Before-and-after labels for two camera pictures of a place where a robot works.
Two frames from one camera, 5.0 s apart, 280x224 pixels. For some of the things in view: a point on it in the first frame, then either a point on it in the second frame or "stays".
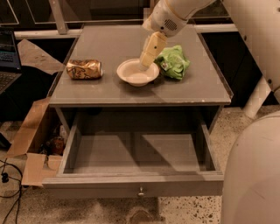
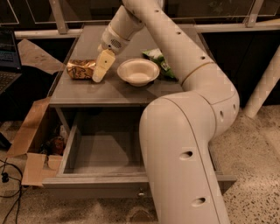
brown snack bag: (84, 69) stays
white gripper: (162, 19) → (113, 41)
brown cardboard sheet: (32, 57) stays
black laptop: (10, 62) stays
